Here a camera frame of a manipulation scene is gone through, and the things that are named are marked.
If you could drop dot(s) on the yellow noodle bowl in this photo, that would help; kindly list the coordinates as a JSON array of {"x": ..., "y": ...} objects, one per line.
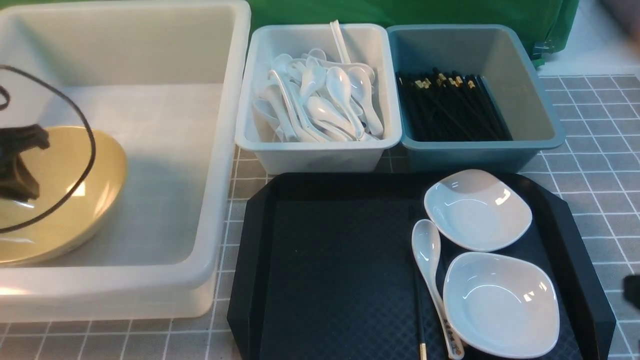
[{"x": 57, "y": 170}]

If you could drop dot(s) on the black chopstick gold band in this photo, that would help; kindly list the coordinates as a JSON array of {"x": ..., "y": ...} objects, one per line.
[{"x": 417, "y": 278}]

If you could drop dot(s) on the grey grid table mat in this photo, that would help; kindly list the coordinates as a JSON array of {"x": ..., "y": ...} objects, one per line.
[{"x": 596, "y": 171}]

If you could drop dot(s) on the white plastic spoon bin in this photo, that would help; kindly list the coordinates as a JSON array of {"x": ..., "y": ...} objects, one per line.
[{"x": 367, "y": 43}]

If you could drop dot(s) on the black serving tray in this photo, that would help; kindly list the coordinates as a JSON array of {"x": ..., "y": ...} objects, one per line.
[{"x": 325, "y": 272}]

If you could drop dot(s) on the green cloth backdrop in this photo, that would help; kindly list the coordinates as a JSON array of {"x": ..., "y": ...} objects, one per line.
[{"x": 542, "y": 26}]

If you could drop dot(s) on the pile of white spoons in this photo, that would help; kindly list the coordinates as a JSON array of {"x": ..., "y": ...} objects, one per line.
[{"x": 312, "y": 99}]

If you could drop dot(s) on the large white plastic tub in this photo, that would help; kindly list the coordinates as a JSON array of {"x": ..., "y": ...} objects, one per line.
[{"x": 159, "y": 83}]

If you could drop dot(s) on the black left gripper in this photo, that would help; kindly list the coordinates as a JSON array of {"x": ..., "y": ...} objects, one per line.
[{"x": 16, "y": 181}]

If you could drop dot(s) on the blue plastic chopstick bin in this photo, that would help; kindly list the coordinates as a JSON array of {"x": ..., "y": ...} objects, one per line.
[{"x": 495, "y": 53}]

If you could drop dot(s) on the white ceramic soup spoon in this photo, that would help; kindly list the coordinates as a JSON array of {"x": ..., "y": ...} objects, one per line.
[{"x": 426, "y": 246}]

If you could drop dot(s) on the pile of black chopsticks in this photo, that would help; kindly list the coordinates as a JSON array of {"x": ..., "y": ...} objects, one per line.
[{"x": 445, "y": 106}]

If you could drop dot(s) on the white square dish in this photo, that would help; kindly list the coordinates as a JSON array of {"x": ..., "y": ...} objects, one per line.
[
  {"x": 477, "y": 211},
  {"x": 501, "y": 305}
]

